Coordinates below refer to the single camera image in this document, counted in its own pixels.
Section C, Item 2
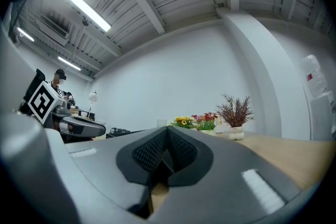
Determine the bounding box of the brown dried plant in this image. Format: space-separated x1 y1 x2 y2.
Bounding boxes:
215 93 255 128

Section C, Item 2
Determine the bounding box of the yellow sunflower bunch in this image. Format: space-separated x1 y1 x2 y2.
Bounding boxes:
170 115 197 130

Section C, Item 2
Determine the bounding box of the red flower bunch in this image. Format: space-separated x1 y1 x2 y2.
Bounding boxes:
191 112 219 131

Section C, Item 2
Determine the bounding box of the white globe desk lamp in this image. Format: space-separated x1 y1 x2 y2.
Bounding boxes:
88 90 99 116

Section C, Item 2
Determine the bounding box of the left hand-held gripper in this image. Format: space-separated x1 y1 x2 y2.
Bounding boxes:
27 80 107 138

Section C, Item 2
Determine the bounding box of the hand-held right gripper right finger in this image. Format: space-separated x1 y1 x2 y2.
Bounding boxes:
148 125 304 224

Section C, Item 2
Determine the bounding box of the black bag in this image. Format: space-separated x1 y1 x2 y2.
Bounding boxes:
106 127 132 139

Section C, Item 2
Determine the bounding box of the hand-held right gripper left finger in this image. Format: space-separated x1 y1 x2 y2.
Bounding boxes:
0 115 169 224

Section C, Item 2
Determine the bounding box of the white bumpy plant pot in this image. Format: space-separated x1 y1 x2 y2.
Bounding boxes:
228 126 245 141

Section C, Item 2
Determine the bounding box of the clear water jug red label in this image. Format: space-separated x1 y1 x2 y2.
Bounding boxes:
300 54 328 98

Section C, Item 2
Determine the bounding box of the small white bottle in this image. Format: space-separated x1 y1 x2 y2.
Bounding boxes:
216 116 229 135

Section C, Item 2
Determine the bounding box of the ceiling air conditioner unit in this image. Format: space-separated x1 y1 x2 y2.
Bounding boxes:
37 13 71 47

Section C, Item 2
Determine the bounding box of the long ceiling tube light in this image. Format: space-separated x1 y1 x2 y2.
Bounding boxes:
57 56 82 71
68 0 112 33
16 26 35 42

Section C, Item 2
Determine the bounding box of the grey desk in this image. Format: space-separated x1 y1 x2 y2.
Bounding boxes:
75 115 107 126

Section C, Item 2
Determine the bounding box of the white water dispenser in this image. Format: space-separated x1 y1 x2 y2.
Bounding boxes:
309 90 336 141

